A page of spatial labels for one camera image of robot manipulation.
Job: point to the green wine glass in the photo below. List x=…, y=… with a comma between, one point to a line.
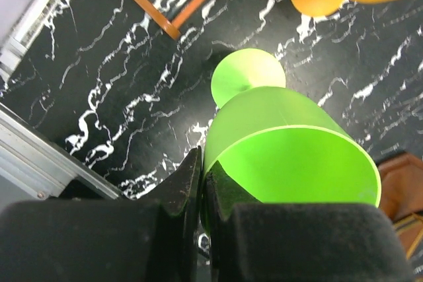
x=277, y=144

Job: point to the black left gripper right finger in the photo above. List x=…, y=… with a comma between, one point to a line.
x=253, y=241

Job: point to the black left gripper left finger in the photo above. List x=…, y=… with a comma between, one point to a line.
x=153, y=238

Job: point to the aluminium frame rail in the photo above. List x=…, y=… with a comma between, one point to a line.
x=34, y=72

